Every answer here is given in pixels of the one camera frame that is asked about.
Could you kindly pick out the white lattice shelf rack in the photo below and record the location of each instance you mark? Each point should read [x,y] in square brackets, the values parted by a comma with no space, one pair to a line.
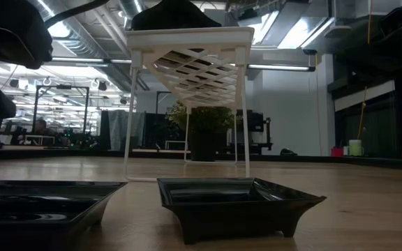
[190,36]

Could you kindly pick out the black gantry frame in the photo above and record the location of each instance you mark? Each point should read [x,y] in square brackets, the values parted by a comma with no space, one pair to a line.
[63,86]

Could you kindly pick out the person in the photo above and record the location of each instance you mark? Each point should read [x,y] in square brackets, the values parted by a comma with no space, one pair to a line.
[41,126]

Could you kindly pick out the silver ventilation duct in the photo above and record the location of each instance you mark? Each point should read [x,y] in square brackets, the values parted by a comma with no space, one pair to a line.
[131,8]

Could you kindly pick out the grey partition panel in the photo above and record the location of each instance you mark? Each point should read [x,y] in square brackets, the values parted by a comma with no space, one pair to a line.
[122,127]

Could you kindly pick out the black small square plate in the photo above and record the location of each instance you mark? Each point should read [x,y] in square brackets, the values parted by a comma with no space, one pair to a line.
[47,209]
[229,216]

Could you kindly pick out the fluorescent tube light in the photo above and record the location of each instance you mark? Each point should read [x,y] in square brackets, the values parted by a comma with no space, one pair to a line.
[277,67]

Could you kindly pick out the black monitor on stand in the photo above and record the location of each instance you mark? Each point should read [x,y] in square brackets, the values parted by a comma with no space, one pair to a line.
[257,122]

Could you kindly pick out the small red object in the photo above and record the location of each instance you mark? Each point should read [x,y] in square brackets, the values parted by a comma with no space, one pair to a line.
[337,152]

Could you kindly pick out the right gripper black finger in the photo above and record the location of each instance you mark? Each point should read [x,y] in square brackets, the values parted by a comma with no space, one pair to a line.
[359,52]

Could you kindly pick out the light green cup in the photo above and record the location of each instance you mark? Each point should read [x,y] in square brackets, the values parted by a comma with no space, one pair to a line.
[355,148]

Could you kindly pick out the small green potted plant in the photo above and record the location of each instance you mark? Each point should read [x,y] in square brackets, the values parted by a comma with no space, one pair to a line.
[206,120]

